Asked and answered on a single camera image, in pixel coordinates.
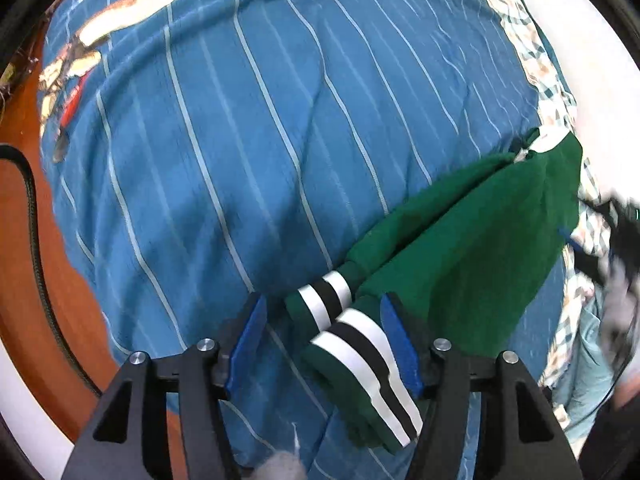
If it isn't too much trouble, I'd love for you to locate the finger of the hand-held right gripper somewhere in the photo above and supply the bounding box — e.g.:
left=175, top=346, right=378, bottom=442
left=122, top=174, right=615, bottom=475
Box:
left=559, top=227, right=610, bottom=285

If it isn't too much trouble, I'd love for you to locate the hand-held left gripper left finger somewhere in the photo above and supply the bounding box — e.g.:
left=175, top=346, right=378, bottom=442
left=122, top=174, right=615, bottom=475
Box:
left=62, top=292, right=268, bottom=480

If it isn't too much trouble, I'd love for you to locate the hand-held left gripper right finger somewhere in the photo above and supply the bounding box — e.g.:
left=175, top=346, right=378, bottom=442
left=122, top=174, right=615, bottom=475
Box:
left=380, top=292, right=583, bottom=480

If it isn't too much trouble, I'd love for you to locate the green varsity jacket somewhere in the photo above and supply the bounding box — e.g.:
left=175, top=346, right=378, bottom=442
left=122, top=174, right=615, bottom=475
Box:
left=284, top=127, right=585, bottom=456

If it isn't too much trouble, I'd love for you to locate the person's right forearm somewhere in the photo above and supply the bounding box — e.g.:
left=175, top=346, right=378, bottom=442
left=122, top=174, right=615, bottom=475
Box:
left=597, top=260, right=640, bottom=361

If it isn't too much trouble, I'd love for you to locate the person's left forearm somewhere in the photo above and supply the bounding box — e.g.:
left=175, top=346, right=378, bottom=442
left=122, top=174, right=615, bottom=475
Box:
left=252, top=450, right=306, bottom=480

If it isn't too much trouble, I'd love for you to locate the plaid quilt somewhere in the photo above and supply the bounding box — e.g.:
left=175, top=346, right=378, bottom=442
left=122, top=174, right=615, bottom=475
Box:
left=475, top=0, right=616, bottom=391

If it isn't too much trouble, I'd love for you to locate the blue striped bed sheet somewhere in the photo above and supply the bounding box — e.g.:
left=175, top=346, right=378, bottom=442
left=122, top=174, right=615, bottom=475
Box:
left=37, top=0, right=576, bottom=480

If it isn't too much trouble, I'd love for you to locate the black braided cable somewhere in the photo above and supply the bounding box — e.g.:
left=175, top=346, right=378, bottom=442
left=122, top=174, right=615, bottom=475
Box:
left=0, top=144, right=103, bottom=398

